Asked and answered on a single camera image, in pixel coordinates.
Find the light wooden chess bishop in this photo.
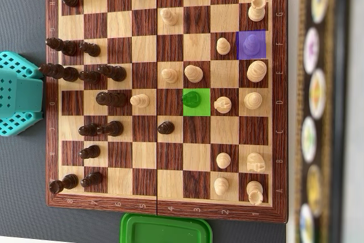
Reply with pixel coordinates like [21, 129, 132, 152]
[243, 34, 260, 56]

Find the dark brown chess pawn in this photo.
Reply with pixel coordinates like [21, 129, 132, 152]
[78, 41, 101, 57]
[80, 171, 104, 189]
[78, 71, 102, 84]
[79, 145, 101, 160]
[157, 121, 175, 135]
[78, 123, 99, 137]

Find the light wooden chess pawn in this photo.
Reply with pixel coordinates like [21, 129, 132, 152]
[161, 68, 179, 84]
[216, 152, 231, 169]
[216, 37, 231, 55]
[213, 176, 230, 197]
[130, 93, 150, 109]
[160, 7, 179, 27]
[184, 64, 204, 83]

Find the light wooden chess knight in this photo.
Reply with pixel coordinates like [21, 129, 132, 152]
[246, 152, 267, 173]
[213, 96, 233, 114]

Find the light wooden chess queen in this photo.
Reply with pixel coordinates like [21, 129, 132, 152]
[243, 92, 263, 110]

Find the wooden folding chess board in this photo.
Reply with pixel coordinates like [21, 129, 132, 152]
[45, 0, 288, 225]

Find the light wooden chess rook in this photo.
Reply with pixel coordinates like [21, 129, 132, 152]
[247, 0, 267, 22]
[246, 180, 264, 207]

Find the light queen right side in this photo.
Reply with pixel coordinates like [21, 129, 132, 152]
[246, 60, 268, 83]

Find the green plastic container lid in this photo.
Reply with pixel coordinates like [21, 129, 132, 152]
[119, 212, 213, 243]

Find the black gold patterned book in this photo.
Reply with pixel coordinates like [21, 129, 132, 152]
[294, 0, 351, 243]

